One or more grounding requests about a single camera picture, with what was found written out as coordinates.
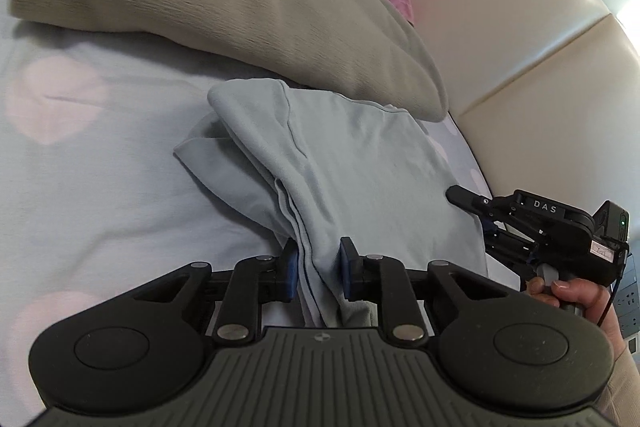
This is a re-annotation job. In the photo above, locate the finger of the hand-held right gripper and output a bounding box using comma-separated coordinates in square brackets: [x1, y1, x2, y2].
[445, 185, 521, 233]
[482, 227, 544, 271]

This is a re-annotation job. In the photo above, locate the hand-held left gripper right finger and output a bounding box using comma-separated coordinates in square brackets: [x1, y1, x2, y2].
[339, 236, 502, 344]

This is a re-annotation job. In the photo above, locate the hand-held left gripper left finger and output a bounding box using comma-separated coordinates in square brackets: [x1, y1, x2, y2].
[135, 237, 301, 344]

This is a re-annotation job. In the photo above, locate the light grey cotton garment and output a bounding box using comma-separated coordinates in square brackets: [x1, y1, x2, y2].
[172, 78, 494, 329]

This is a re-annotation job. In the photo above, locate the person's right forearm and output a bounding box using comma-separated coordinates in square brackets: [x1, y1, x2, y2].
[592, 346, 640, 427]

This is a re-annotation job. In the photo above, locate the person's right hand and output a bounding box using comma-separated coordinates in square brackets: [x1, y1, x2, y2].
[525, 274, 627, 360]

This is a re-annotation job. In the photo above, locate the white power strip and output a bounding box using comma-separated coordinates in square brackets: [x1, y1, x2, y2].
[616, 252, 640, 354]

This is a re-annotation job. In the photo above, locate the cream padded headboard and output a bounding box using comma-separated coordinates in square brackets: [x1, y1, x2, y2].
[350, 0, 640, 229]

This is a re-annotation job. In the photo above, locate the black cable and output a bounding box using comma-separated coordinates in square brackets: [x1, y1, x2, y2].
[596, 246, 631, 327]

